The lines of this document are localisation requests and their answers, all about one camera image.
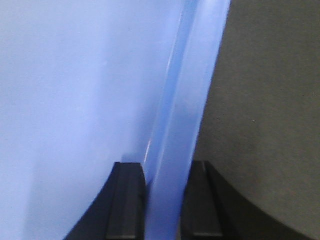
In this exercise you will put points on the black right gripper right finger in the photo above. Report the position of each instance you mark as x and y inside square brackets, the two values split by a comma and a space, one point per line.
[213, 210]

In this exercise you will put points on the blue plastic tray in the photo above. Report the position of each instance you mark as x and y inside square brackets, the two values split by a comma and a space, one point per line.
[88, 83]

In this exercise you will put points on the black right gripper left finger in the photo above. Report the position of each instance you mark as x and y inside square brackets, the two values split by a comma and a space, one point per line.
[118, 212]

